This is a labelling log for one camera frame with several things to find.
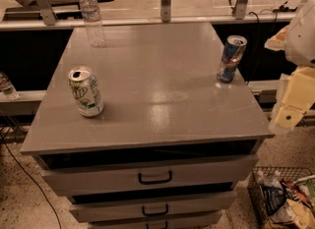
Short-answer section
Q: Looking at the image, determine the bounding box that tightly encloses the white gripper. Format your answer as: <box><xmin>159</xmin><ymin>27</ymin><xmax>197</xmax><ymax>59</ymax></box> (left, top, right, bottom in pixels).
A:
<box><xmin>264</xmin><ymin>0</ymin><xmax>315</xmax><ymax>135</ymax></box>

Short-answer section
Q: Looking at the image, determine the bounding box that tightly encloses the redbull can blue silver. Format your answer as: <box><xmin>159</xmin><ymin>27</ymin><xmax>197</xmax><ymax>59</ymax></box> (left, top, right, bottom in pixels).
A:
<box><xmin>217</xmin><ymin>35</ymin><xmax>247</xmax><ymax>84</ymax></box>

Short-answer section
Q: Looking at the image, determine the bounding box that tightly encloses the green white 7up can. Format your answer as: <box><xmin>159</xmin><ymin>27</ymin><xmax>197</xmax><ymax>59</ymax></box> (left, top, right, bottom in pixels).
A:
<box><xmin>68</xmin><ymin>66</ymin><xmax>103</xmax><ymax>117</ymax></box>

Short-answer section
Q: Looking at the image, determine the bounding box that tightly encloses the clear plastic water bottle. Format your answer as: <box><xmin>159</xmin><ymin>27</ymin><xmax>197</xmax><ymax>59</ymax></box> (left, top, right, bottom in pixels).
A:
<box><xmin>80</xmin><ymin>0</ymin><xmax>105</xmax><ymax>47</ymax></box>

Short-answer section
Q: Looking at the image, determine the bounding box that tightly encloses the small bottle at left edge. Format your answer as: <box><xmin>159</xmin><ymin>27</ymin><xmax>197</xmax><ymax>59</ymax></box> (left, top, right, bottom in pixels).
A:
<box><xmin>0</xmin><ymin>72</ymin><xmax>19</xmax><ymax>100</ymax></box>

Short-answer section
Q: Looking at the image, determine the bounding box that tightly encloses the grey drawer cabinet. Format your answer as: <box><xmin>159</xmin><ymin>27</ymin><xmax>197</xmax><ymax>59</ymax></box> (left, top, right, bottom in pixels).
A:
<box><xmin>20</xmin><ymin>22</ymin><xmax>276</xmax><ymax>229</ymax></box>

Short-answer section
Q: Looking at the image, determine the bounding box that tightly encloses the bottom grey drawer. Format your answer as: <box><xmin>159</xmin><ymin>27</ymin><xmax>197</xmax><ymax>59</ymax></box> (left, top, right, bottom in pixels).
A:
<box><xmin>88</xmin><ymin>210</ymin><xmax>221</xmax><ymax>229</ymax></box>

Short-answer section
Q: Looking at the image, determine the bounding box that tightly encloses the grey drawer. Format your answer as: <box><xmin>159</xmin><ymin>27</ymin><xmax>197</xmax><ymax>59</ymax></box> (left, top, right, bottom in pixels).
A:
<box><xmin>70</xmin><ymin>191</ymin><xmax>236</xmax><ymax>223</ymax></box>
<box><xmin>88</xmin><ymin>210</ymin><xmax>221</xmax><ymax>229</ymax></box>
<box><xmin>42</xmin><ymin>154</ymin><xmax>258</xmax><ymax>197</ymax></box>

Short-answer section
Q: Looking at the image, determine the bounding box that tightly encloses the middle grey drawer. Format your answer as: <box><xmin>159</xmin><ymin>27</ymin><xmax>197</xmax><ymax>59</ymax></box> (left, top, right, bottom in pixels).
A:
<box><xmin>70</xmin><ymin>191</ymin><xmax>236</xmax><ymax>223</ymax></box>

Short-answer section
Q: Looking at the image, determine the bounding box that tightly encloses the top grey drawer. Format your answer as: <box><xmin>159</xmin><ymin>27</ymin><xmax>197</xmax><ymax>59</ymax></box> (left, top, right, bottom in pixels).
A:
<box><xmin>42</xmin><ymin>154</ymin><xmax>258</xmax><ymax>197</ymax></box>

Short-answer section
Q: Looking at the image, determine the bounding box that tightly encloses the wire basket with trash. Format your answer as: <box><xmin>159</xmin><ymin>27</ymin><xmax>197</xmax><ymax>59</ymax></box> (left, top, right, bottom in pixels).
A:
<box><xmin>248</xmin><ymin>167</ymin><xmax>315</xmax><ymax>229</ymax></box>

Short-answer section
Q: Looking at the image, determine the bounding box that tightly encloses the middle metal bracket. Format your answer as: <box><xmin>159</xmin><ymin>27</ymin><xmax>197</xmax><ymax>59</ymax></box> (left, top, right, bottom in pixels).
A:
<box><xmin>160</xmin><ymin>0</ymin><xmax>171</xmax><ymax>22</ymax></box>

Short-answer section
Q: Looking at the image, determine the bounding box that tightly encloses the left metal bracket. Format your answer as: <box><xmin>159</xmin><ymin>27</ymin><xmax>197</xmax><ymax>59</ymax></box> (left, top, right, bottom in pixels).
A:
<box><xmin>36</xmin><ymin>0</ymin><xmax>57</xmax><ymax>26</ymax></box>

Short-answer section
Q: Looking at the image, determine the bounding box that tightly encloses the black floor cable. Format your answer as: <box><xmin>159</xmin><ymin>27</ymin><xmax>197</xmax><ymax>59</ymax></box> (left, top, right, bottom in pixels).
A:
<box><xmin>0</xmin><ymin>131</ymin><xmax>63</xmax><ymax>229</ymax></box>

